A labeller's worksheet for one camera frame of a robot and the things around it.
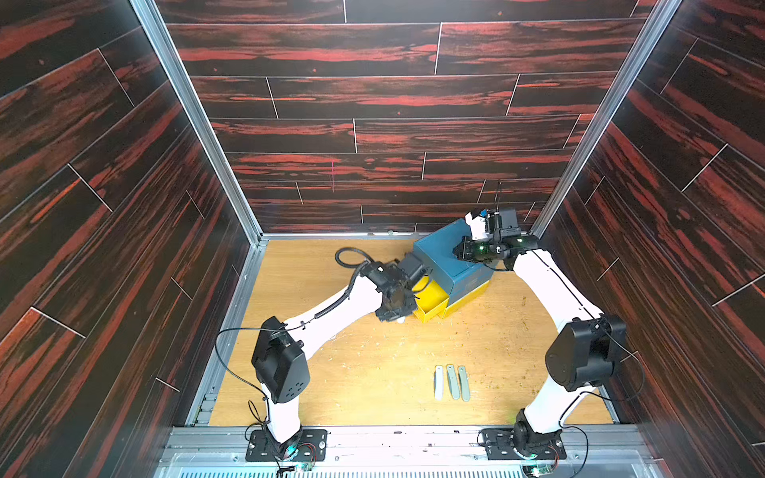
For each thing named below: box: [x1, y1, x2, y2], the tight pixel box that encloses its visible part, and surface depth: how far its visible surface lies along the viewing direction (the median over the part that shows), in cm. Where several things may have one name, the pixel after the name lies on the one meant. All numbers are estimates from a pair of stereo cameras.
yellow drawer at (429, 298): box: [411, 274, 450, 324], surface depth 86 cm
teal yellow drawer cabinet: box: [412, 218, 495, 324], surface depth 86 cm
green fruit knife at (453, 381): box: [446, 363, 462, 401], surface depth 86 cm
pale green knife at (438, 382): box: [433, 364, 446, 402], surface depth 86 cm
